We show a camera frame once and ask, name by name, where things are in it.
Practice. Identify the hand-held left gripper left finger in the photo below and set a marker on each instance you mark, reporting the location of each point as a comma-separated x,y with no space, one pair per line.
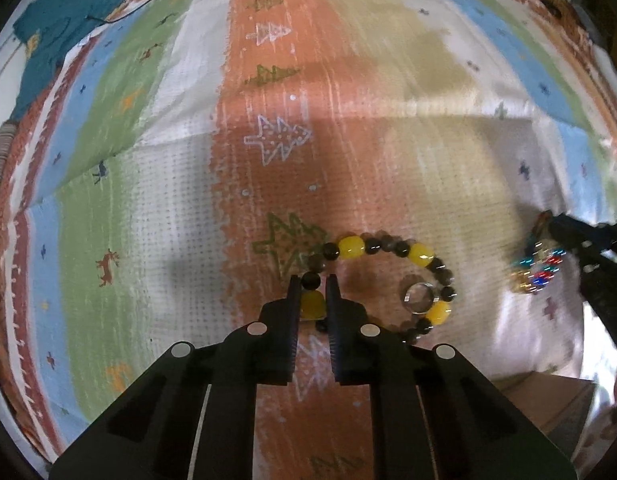
291,340

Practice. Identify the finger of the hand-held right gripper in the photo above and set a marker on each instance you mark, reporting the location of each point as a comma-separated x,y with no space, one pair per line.
610,300
598,240

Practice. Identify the striped pastel mat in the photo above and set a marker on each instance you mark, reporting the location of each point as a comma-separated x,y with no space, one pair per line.
188,185

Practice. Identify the rectangular metal tin box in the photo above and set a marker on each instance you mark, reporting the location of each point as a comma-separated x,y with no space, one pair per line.
553,405

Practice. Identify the teal knitted garment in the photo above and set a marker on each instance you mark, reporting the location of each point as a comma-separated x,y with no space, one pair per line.
63,10

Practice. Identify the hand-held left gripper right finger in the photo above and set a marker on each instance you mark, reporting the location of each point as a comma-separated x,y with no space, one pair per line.
334,340

